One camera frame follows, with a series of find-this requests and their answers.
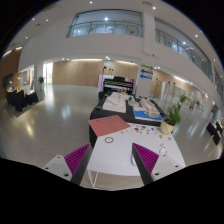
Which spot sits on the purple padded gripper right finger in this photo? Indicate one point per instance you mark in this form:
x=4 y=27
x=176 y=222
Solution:
x=153 y=166

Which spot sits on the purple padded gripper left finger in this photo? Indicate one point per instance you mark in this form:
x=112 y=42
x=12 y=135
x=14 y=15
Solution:
x=72 y=166

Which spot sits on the white square table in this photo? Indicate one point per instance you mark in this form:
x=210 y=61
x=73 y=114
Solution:
x=112 y=154

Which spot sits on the blue mat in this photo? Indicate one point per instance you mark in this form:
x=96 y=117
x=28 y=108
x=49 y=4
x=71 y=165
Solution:
x=143 y=115

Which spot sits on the potted green plant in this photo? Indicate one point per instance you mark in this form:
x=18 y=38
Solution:
x=171 y=119

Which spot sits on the pink paper sheet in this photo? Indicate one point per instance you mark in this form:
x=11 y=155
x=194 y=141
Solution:
x=108 y=125

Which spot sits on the black cloth covered table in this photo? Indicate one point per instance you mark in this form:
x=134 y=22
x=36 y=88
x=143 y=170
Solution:
x=129 y=117

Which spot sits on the white folded cloth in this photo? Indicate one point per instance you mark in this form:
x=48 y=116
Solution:
x=115 y=105

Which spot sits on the black draped side table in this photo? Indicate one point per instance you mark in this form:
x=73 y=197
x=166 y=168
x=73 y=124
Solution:
x=20 y=100

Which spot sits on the black piano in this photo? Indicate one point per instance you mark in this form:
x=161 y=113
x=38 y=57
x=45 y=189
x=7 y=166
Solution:
x=118 y=84

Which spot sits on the distant potted plant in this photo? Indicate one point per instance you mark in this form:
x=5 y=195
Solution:
x=41 y=82

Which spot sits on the arrow direction sign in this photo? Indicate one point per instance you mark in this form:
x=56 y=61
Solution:
x=146 y=72

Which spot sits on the white charger with cable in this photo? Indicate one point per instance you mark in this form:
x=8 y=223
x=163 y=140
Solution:
x=162 y=150

